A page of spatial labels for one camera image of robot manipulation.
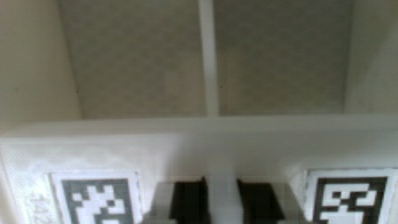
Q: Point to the white cabinet body box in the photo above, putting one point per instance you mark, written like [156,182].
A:
[197,60]

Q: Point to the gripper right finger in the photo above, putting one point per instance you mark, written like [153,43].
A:
[261,209]

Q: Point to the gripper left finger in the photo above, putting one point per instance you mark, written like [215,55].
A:
[188,204]

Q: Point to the white cabinet door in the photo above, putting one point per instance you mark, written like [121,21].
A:
[91,169]

